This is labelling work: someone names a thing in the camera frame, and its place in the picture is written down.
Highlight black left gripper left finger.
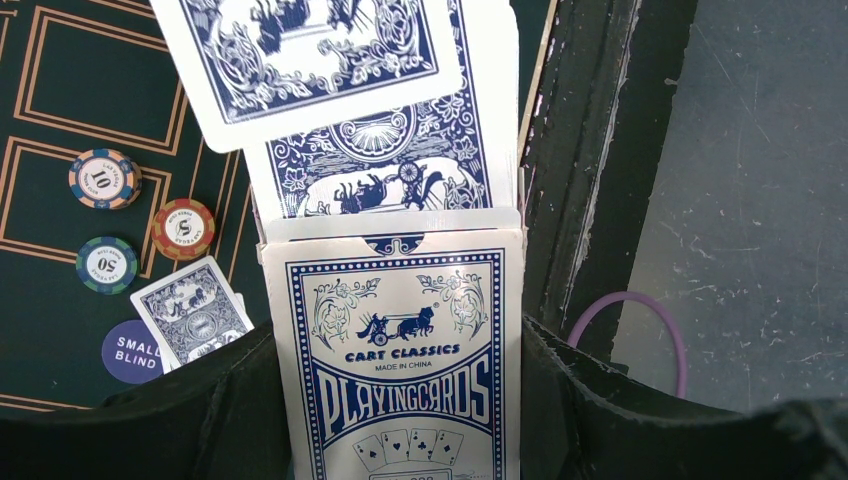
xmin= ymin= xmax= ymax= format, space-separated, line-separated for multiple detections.
xmin=1 ymin=323 xmax=292 ymax=479

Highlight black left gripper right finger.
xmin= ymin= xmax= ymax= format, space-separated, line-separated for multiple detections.
xmin=520 ymin=317 xmax=847 ymax=479

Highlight green chips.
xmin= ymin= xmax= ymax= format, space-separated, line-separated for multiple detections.
xmin=75 ymin=236 xmax=139 ymax=295

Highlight red chips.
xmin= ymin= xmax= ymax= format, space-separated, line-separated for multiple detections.
xmin=151 ymin=198 xmax=216 ymax=261

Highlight blue playing card deck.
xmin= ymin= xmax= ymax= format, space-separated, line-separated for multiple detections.
xmin=259 ymin=208 xmax=525 ymax=479

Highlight stack of playing cards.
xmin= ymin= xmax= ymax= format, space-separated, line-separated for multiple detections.
xmin=245 ymin=1 xmax=519 ymax=222

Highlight blue backed card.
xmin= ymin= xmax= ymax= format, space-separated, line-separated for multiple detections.
xmin=152 ymin=0 xmax=462 ymax=153

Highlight blue round blind button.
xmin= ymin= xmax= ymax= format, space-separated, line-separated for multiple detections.
xmin=101 ymin=320 xmax=164 ymax=385

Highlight dark green poker mat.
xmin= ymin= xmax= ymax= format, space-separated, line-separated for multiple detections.
xmin=1 ymin=1 xmax=269 ymax=419

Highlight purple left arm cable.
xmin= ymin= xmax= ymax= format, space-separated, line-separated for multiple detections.
xmin=566 ymin=291 xmax=689 ymax=400

